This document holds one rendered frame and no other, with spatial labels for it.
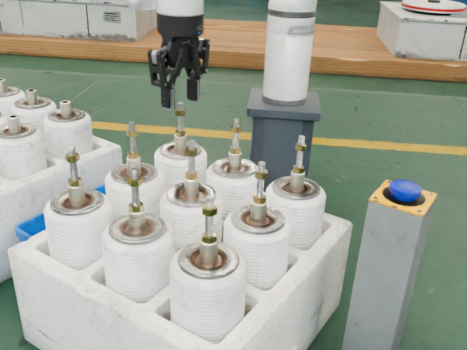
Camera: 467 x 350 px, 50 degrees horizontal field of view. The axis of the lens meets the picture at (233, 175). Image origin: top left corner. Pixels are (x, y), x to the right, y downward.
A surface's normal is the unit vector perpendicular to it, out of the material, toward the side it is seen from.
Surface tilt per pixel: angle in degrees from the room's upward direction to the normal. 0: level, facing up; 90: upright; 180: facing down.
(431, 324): 0
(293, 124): 90
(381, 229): 90
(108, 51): 90
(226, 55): 90
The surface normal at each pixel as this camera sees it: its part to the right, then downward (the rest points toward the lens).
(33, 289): -0.55, 0.36
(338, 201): 0.04, -0.89
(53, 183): 0.81, 0.29
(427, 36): -0.10, 0.44
